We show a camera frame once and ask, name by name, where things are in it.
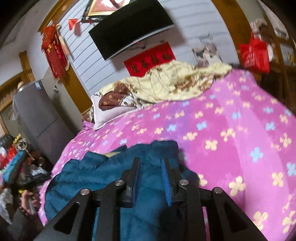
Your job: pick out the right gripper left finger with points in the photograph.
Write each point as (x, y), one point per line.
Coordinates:
(95, 215)

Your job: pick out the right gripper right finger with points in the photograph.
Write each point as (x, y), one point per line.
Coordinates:
(195, 213)

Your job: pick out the person's left hand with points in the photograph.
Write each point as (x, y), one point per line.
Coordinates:
(30, 202)

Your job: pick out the clutter pile beside bed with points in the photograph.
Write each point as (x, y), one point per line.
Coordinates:
(22, 168)

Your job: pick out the pink floral bed cover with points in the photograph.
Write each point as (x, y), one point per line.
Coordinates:
(234, 136)

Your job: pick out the white pillow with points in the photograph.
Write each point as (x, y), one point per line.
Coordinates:
(102, 117)

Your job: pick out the grey refrigerator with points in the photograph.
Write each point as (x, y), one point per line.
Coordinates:
(42, 125)

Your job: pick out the wooden shelf unit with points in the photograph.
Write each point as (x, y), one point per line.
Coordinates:
(280, 82)

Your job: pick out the cream floral quilt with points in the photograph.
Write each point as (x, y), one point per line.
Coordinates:
(172, 81)

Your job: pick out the red paper banner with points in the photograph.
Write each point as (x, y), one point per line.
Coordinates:
(140, 64)

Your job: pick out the red plastic bag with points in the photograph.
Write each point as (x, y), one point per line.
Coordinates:
(255, 56)

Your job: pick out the red chinese knot decoration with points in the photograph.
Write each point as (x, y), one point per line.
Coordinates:
(52, 46)

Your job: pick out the framed red picture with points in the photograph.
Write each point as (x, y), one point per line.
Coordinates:
(98, 10)

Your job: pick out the black wall television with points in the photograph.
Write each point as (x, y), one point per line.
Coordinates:
(130, 24)

